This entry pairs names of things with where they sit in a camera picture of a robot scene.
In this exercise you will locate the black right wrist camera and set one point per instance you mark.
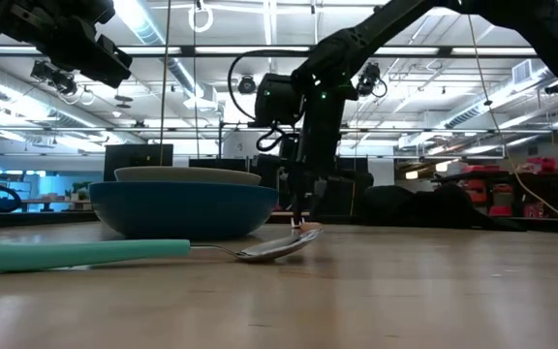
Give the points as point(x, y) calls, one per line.
point(276, 102)

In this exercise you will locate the black workbench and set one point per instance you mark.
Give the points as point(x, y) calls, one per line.
point(458, 178)

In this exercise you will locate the grey bowl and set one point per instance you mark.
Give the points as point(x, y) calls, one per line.
point(187, 175)

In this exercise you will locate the blue bowl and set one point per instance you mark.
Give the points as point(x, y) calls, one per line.
point(182, 208)

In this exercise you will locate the black ceiling device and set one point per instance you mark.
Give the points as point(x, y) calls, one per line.
point(247, 85)
point(368, 77)
point(53, 77)

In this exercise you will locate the red storage bin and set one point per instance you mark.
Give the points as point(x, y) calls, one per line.
point(541, 164)

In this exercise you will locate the black cloth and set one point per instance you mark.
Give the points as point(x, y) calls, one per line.
point(429, 206)

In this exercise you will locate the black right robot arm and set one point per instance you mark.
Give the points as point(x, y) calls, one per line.
point(405, 14)

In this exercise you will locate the black computer tower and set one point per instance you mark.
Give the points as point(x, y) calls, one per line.
point(133, 160)

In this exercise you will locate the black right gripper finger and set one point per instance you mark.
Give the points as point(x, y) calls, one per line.
point(319, 194)
point(299, 194)

